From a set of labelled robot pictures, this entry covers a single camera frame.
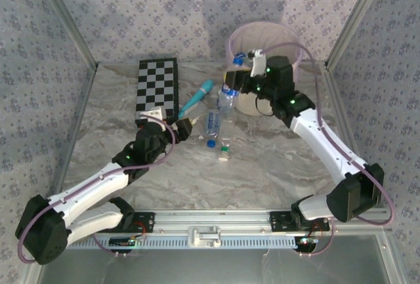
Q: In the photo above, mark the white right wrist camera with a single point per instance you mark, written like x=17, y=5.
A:
x=258, y=64

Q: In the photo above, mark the clear bottle blue label white cap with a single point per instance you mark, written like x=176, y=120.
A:
x=226, y=102

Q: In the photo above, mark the small circuit board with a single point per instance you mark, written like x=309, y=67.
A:
x=123, y=242
x=306, y=240

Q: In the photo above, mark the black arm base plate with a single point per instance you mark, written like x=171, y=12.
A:
x=279, y=221
x=147, y=221

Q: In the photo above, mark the grey metal panel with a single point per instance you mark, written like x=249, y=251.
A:
x=213, y=267

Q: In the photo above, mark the teal marker pen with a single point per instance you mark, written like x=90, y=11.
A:
x=197, y=98

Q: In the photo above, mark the aluminium frame side rail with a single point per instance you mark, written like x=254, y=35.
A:
x=80, y=116
x=346, y=133

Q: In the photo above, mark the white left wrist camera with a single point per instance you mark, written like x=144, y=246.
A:
x=152, y=116

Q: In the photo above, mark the grey metal latch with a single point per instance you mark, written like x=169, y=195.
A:
x=203, y=236

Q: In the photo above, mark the clear bottle pale blue label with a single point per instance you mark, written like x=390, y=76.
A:
x=213, y=123

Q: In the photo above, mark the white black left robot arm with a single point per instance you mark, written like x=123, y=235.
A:
x=92, y=185

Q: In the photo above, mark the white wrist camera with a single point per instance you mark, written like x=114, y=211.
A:
x=258, y=64
x=152, y=116

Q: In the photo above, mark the white ribbed plastic bin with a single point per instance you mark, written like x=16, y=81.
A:
x=246, y=103

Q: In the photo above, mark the black grey chessboard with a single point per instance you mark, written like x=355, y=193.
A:
x=157, y=84

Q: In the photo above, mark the aluminium frame post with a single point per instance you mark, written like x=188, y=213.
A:
x=70, y=18
x=355, y=18

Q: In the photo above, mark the pink waste bin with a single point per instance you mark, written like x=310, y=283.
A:
x=262, y=36

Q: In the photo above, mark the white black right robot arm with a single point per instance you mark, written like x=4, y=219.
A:
x=321, y=146

